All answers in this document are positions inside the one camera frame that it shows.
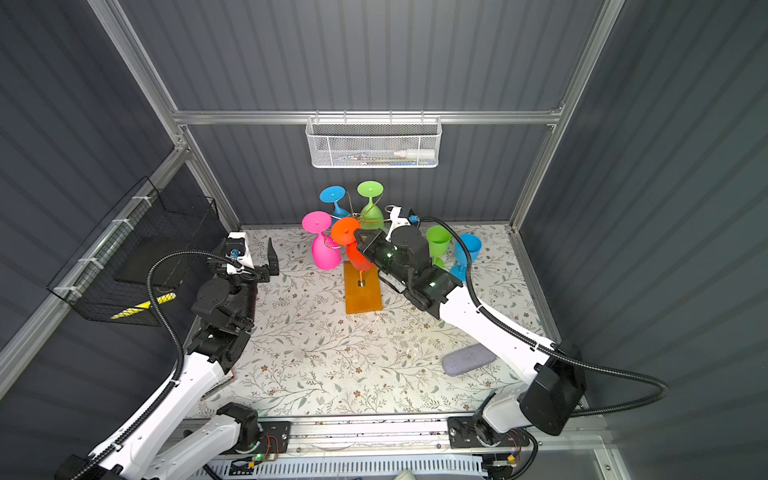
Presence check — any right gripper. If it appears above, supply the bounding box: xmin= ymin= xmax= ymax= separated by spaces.
xmin=356 ymin=227 xmax=413 ymax=291

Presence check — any red wine glass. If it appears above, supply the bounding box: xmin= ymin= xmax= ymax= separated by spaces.
xmin=331 ymin=216 xmax=374 ymax=271

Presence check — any pink wine glass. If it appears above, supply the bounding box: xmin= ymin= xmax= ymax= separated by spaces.
xmin=302 ymin=211 xmax=341 ymax=271

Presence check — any green wine glass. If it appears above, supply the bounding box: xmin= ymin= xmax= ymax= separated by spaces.
xmin=357 ymin=180 xmax=384 ymax=230
xmin=426 ymin=225 xmax=452 ymax=269

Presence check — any blue wine glass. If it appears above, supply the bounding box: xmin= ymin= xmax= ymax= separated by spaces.
xmin=319 ymin=185 xmax=350 ymax=222
xmin=450 ymin=234 xmax=482 ymax=282

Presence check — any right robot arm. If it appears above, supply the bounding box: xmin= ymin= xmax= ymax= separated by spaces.
xmin=354 ymin=226 xmax=586 ymax=446

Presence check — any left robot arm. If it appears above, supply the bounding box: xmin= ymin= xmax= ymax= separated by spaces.
xmin=54 ymin=232 xmax=280 ymax=479

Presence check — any orange wooden rack base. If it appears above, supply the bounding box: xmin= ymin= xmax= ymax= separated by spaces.
xmin=344 ymin=261 xmax=383 ymax=315

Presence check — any grey oblong case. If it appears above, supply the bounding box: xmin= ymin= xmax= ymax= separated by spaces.
xmin=441 ymin=343 xmax=497 ymax=377

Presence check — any gold wire glass rack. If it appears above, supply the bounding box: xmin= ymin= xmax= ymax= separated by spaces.
xmin=331 ymin=215 xmax=386 ymax=287

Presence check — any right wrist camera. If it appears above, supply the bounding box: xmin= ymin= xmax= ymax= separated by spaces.
xmin=385 ymin=205 xmax=420 ymax=241

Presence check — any white mesh wall basket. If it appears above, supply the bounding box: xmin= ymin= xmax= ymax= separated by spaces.
xmin=305 ymin=116 xmax=443 ymax=169

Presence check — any black wire side basket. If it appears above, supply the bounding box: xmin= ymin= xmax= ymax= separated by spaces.
xmin=47 ymin=177 xmax=225 ymax=326

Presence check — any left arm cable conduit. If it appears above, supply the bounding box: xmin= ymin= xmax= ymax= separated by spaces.
xmin=59 ymin=250 xmax=259 ymax=480

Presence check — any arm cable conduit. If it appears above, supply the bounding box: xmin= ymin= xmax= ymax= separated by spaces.
xmin=419 ymin=215 xmax=670 ymax=419
xmin=59 ymin=250 xmax=259 ymax=480

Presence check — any front mounting rail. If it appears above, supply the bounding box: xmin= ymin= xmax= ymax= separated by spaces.
xmin=167 ymin=413 xmax=631 ymax=480

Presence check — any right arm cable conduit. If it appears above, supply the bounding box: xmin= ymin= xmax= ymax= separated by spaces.
xmin=419 ymin=215 xmax=670 ymax=419

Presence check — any aluminium frame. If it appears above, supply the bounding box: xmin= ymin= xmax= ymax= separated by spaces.
xmin=0 ymin=0 xmax=631 ymax=480

